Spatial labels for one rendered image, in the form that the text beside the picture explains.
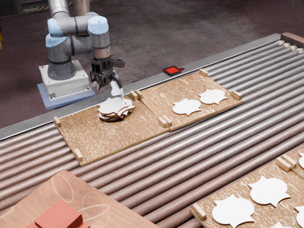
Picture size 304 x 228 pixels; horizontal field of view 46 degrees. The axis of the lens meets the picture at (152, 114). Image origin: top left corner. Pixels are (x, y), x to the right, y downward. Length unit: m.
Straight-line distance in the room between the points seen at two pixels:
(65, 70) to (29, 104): 1.80
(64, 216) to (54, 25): 0.90
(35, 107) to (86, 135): 2.10
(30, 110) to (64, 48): 1.78
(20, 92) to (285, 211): 3.16
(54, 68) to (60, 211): 1.25
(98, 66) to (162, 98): 0.41
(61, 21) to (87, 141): 0.50
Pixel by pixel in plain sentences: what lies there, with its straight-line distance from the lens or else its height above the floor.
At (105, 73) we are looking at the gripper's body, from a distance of 1.48.
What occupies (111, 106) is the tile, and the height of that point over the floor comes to 0.99.
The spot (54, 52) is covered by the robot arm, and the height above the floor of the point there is 1.12.
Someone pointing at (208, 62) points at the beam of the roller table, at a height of 0.92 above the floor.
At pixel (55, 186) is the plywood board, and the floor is 1.04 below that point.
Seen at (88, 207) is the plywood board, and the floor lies 1.04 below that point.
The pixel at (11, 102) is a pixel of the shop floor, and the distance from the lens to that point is 3.82.
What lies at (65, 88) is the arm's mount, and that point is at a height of 0.92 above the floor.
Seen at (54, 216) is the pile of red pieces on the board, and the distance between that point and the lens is 0.77.
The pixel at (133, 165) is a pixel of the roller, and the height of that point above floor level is 0.92.
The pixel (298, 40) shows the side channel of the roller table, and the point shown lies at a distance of 2.40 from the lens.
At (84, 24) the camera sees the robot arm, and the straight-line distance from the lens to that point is 1.50.
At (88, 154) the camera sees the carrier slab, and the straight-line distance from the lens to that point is 1.47.
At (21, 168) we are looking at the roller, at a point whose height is 0.92.
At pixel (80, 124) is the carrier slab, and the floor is 0.94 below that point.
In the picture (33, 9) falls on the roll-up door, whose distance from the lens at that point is 6.21.
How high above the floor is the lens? 1.88
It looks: 35 degrees down
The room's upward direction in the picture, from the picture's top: 3 degrees counter-clockwise
